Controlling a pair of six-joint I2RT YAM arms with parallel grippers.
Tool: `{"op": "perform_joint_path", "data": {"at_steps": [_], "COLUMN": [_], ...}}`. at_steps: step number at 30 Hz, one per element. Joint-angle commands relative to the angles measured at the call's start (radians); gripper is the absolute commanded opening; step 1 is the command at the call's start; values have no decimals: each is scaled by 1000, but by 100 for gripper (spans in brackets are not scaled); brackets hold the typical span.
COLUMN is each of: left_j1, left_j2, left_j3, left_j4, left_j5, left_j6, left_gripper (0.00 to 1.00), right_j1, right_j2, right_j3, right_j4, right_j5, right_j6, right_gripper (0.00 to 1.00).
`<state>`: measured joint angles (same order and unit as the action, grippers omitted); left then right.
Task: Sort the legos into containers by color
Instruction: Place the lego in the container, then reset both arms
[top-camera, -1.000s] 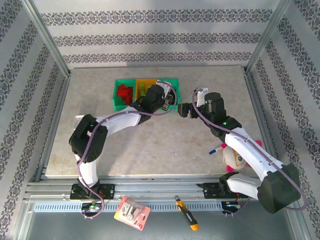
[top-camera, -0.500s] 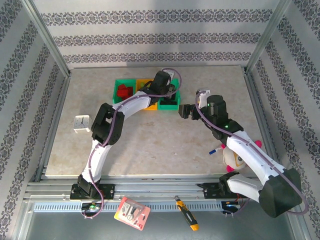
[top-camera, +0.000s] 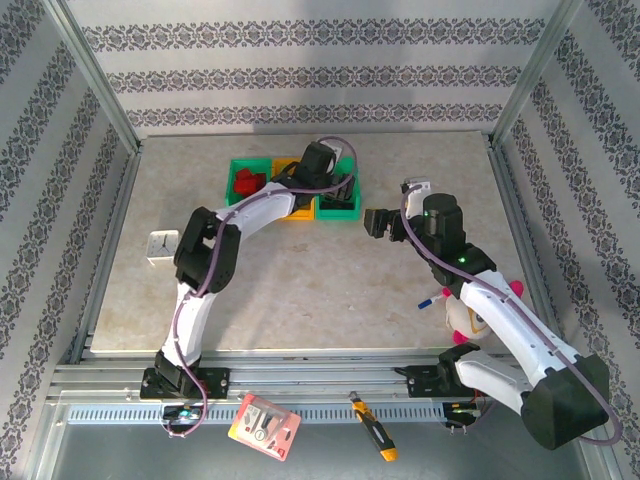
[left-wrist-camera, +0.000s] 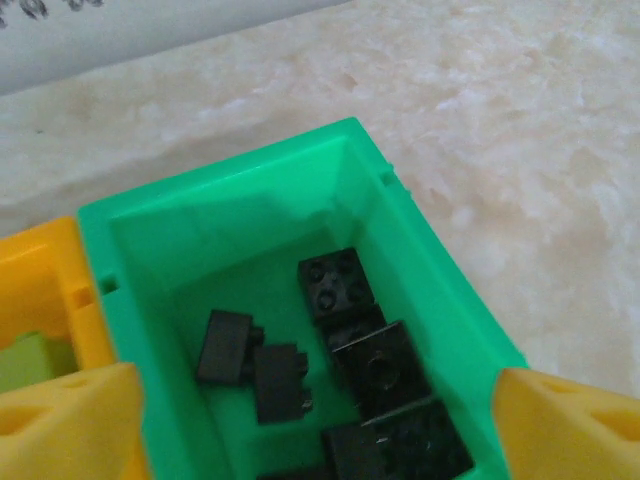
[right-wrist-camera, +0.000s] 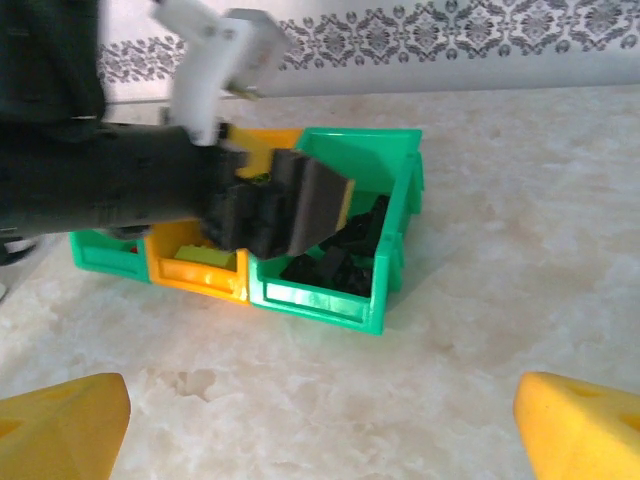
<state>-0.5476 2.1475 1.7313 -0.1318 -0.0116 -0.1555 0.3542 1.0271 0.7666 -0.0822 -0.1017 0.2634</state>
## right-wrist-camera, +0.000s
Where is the lime lego brick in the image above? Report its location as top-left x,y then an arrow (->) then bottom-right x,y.
173,243 -> 237,270

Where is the yellow plastic bin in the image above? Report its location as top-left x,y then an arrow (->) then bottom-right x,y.
144,125 -> 307,306

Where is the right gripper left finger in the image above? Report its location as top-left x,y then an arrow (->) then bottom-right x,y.
0,372 -> 133,480

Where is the black lego brick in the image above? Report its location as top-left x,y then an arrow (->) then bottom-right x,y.
319,219 -> 381,262
349,193 -> 393,236
279,252 -> 331,289
324,262 -> 374,300

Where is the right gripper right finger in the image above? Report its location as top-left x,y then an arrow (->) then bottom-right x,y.
512,370 -> 640,480

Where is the aluminium rear frame rail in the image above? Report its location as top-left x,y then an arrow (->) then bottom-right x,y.
102,52 -> 640,109

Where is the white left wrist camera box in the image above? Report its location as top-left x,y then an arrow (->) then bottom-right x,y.
152,0 -> 297,147

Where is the green plastic bin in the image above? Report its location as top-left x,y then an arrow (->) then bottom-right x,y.
247,126 -> 426,337
68,228 -> 152,285

